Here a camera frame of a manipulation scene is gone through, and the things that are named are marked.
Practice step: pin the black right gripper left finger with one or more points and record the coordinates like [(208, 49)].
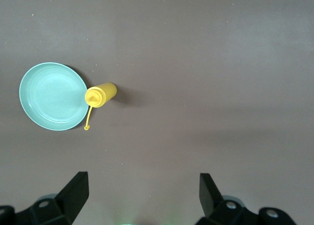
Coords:
[(71, 198)]

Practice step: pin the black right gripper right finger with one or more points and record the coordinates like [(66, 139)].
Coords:
[(216, 200)]

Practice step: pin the yellow mustard squeeze bottle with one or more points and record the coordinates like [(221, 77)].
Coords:
[(103, 93)]

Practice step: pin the mint green plate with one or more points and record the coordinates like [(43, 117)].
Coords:
[(52, 96)]

